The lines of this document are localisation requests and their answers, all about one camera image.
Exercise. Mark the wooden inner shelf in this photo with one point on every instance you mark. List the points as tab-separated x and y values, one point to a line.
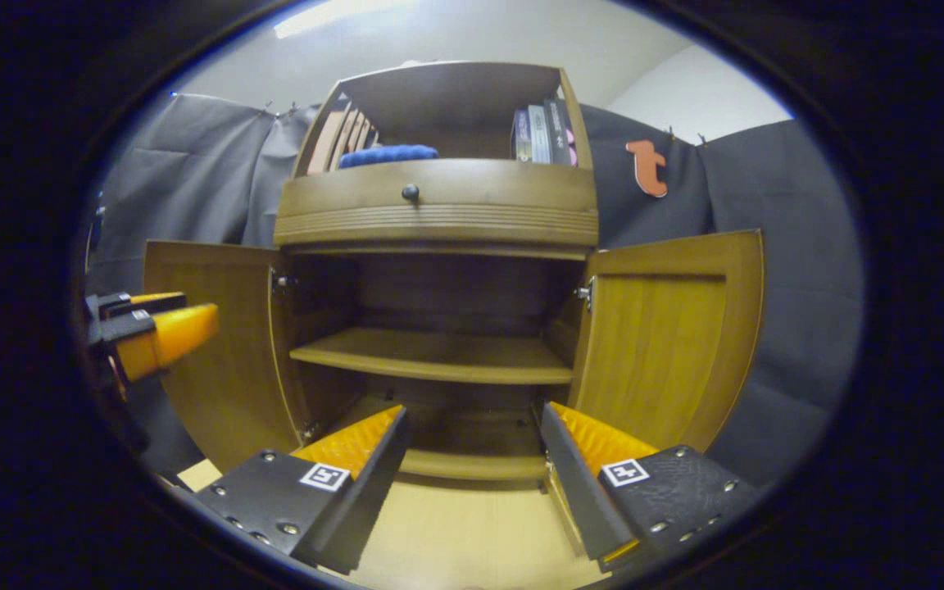
439	360

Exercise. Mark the blue folded towel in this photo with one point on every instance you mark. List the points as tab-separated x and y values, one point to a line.
390	156

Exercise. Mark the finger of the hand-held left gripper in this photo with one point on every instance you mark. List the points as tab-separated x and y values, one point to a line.
148	303
169	336

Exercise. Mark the black spine book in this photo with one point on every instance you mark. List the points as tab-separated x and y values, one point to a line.
560	131

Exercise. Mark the blue spine book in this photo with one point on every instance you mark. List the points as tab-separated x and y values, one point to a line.
523	138

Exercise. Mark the metal door hinge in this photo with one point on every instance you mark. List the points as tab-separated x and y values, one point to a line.
282	282
308	430
585	293

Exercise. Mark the black backdrop cloth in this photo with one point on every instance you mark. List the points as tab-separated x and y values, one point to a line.
193	172
800	287

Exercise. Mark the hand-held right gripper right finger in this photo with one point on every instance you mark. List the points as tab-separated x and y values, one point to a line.
578	492

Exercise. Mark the black round drawer knob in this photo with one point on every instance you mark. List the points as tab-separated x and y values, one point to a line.
410	192

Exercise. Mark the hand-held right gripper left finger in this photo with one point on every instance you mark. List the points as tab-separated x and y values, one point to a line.
374	483

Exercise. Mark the light grey spine book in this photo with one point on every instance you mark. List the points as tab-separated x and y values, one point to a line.
540	135

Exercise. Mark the wooden double-door shoe cabinet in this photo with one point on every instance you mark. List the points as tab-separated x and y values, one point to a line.
439	221

